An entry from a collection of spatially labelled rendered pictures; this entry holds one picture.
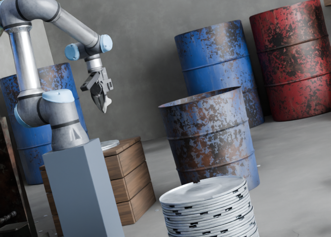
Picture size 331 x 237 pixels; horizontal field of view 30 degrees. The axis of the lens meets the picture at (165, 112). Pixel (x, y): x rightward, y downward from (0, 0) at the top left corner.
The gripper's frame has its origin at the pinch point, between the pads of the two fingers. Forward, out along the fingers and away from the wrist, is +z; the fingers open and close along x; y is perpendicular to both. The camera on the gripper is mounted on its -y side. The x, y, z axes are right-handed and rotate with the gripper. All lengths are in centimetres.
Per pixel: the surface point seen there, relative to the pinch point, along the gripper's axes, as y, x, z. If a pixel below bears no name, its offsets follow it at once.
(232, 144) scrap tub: 29, -47, 29
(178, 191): -49, -75, 29
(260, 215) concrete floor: -3, -75, 53
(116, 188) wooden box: -10.6, -6.8, 35.7
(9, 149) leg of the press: -34.7, 30.7, 6.0
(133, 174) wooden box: 4.6, -4.7, 33.1
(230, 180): -39, -90, 29
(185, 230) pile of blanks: -63, -87, 37
